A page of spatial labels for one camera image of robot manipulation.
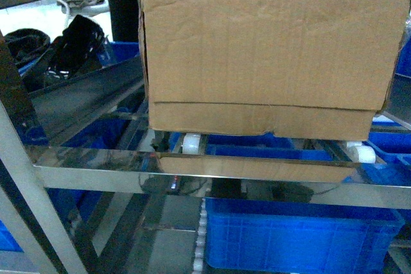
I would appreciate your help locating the white roller wheel left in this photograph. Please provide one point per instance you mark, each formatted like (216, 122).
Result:
(191, 143)

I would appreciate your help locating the blue plastic crate lower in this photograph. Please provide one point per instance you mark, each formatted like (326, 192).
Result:
(298, 237)

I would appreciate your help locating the white roller wheel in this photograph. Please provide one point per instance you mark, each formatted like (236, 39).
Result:
(191, 143)
(360, 153)

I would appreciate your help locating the large cardboard box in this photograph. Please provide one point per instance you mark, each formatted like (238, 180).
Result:
(307, 69)

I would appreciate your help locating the white roller wheel right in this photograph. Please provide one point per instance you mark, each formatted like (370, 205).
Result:
(360, 153)

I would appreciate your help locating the stainless steel shelf frame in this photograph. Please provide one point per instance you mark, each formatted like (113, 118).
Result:
(36, 169)

